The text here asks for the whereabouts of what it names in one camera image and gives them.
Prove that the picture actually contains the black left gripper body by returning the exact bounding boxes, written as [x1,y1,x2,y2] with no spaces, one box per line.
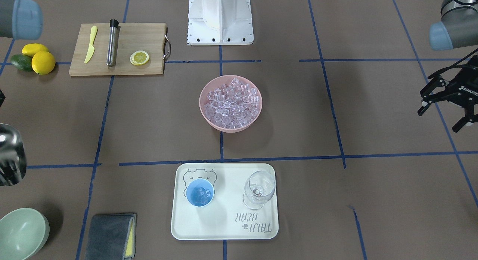
[447,65,478,108]

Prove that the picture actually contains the ice cubes in cup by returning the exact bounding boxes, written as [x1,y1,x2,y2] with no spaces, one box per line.
[192,187,213,207]

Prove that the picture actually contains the pink bowl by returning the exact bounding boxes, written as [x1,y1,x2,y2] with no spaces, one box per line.
[199,75,263,133]

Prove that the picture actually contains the light blue plastic cup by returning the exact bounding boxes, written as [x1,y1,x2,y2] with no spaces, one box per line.
[185,179,215,207]

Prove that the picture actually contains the clear wine glass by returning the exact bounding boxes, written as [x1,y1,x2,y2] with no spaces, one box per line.
[242,170,276,210]

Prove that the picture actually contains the yellow plastic knife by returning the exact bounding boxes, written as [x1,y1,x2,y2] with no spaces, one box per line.
[84,26,98,64]

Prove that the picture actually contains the cream bear tray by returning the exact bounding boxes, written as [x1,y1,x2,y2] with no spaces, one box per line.
[171,163,279,240]

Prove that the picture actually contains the yellow lemon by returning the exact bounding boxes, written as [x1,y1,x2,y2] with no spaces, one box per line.
[31,51,56,75]
[22,43,49,58]

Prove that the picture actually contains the clear ice cubes pile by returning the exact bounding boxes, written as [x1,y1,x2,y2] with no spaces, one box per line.
[204,78,261,129]

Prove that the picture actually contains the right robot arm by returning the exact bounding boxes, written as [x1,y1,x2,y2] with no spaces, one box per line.
[0,0,43,40]

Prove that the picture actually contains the green avocado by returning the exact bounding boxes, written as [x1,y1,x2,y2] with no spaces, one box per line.
[10,54,34,72]

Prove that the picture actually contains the lemon slice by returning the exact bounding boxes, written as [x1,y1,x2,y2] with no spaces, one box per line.
[130,50,150,66]

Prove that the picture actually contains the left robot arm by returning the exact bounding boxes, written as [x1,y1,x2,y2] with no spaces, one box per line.
[417,0,478,133]

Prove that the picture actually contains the grey folded cloth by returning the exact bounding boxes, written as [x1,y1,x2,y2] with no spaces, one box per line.
[85,213,137,260]

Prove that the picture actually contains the green bowl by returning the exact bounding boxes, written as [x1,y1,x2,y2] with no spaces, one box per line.
[0,208,50,260]

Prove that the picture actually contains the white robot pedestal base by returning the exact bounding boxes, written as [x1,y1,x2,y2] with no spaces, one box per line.
[187,0,254,46]

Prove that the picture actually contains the steel muddler rod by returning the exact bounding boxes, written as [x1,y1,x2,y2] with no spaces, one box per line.
[106,19,119,67]

